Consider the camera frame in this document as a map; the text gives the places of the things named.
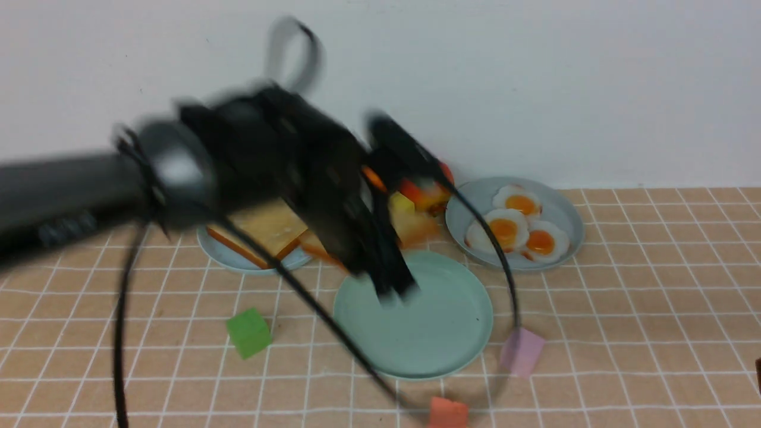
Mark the yellow foam cube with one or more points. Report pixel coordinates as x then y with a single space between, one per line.
399 205

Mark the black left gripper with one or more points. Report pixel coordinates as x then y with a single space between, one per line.
275 144

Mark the toast slice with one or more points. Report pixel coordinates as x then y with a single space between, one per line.
273 225
413 229

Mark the toast slice bottom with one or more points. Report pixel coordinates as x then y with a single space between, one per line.
413 229

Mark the green round plate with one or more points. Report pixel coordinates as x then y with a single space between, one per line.
440 328

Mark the fried egg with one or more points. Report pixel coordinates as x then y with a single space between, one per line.
509 226
513 196
546 244

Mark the red yellow apple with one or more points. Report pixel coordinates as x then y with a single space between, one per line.
425 194

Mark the grey round plate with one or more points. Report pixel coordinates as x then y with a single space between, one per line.
557 209

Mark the beige checkered tablecloth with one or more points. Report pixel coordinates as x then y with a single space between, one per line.
655 323

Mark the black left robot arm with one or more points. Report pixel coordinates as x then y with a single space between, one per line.
161 173

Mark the fried egg back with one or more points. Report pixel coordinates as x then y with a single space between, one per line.
513 196

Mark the orange-red foam cube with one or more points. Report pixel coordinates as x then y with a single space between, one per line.
444 413

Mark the toast slice top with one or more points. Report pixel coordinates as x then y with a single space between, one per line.
273 225

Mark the pink foam cube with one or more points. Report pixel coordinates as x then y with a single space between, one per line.
521 352

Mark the green foam cube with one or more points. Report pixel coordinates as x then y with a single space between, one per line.
249 333

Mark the light blue round plate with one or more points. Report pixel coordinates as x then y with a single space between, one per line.
230 260

